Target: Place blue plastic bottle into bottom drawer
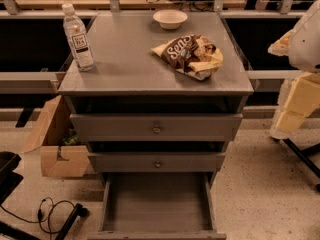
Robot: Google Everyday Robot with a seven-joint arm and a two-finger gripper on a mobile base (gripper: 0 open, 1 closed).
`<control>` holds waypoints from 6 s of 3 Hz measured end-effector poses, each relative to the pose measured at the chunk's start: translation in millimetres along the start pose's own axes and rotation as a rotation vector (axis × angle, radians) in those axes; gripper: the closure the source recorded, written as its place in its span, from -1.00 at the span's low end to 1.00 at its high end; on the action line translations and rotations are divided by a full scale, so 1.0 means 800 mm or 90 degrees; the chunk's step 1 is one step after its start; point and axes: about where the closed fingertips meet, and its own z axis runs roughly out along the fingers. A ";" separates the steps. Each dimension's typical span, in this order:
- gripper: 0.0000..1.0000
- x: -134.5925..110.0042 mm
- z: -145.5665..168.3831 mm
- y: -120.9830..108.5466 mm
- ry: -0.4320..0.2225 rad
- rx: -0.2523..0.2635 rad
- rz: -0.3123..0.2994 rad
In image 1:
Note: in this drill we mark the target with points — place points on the white bowl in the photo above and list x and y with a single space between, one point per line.
170 19

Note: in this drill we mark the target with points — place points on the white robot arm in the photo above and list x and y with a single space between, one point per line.
304 51

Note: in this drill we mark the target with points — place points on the brown chip bag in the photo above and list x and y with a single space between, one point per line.
191 55

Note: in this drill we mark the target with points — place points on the grey drawer cabinet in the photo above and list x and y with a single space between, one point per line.
130 79

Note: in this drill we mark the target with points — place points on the black stand leg right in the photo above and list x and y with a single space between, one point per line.
304 154

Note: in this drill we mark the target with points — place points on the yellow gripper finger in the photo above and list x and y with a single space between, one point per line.
281 46
298 99

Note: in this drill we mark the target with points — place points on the clear plastic water bottle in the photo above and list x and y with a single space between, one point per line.
76 35

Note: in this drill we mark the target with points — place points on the bottom grey drawer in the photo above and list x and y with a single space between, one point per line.
157 206

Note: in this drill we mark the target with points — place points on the green item in box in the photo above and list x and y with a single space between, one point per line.
70 140

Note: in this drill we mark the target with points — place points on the black chair base leg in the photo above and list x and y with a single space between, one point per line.
78 211

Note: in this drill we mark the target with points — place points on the cardboard box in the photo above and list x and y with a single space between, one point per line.
51 127

